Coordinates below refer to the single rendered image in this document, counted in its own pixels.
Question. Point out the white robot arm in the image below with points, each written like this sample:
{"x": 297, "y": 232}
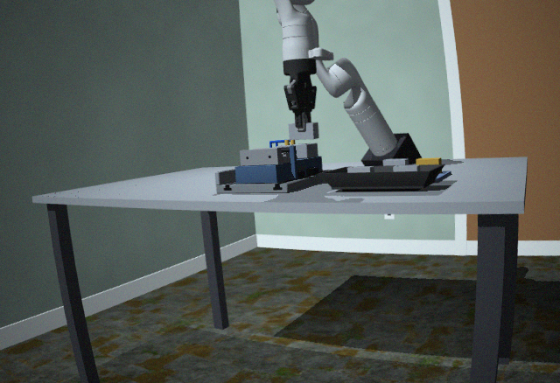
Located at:
{"x": 300, "y": 39}

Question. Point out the brass-yellow block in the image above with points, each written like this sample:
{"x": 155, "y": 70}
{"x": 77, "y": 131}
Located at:
{"x": 429, "y": 160}

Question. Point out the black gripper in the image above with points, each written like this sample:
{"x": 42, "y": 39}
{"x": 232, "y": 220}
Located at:
{"x": 299, "y": 71}

